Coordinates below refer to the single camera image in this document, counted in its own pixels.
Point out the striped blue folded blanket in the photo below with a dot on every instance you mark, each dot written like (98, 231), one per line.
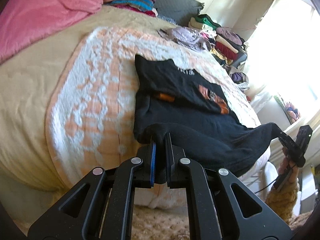
(142, 6)

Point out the pile of folded clothes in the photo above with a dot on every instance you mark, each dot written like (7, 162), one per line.
(227, 47)

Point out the person's right hand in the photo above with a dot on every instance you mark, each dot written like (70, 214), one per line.
(288, 163)

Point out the white curtain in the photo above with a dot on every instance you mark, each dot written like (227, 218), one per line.
(283, 57)

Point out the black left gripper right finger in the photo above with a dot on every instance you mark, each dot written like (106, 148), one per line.
(172, 158)

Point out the black sweater with orange cuffs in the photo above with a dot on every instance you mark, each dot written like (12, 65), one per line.
(197, 116)

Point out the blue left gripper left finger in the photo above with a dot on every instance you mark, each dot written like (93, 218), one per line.
(152, 161)

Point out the pink blanket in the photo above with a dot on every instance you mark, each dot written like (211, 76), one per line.
(24, 22)

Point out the orange and white tufted bedspread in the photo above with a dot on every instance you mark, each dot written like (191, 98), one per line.
(89, 120)

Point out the bag of clothes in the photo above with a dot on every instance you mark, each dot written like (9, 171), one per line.
(238, 77)

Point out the person's right forearm knit sleeve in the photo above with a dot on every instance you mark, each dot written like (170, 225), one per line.
(282, 202)

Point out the lilac crumpled garment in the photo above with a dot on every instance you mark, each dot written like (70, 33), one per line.
(186, 37)

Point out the beige bed sheet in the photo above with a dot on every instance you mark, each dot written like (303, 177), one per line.
(28, 80)

